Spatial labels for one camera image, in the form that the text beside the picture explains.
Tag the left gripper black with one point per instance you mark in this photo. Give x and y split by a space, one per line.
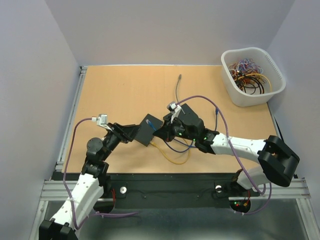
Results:
125 133

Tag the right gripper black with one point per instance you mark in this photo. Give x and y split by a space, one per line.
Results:
165 132

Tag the black network switch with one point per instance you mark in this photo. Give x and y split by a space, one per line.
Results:
148 126

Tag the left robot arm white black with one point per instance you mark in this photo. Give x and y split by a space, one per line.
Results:
92 183

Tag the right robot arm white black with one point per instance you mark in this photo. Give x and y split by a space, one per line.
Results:
277 162

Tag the white plastic bin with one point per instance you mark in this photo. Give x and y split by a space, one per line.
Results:
275 82

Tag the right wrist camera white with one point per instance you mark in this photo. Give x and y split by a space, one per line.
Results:
175 110

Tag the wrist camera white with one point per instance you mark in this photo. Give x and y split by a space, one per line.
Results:
175 110
101 120

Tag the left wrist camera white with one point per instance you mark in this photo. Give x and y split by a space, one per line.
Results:
101 120

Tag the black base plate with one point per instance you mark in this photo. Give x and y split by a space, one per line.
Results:
132 191

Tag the aluminium frame rail left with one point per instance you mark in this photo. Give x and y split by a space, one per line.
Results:
69 127

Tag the aluminium frame rail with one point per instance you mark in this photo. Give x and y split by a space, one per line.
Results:
69 127
54 190

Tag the aluminium frame rail front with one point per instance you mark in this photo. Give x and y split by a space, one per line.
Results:
54 190

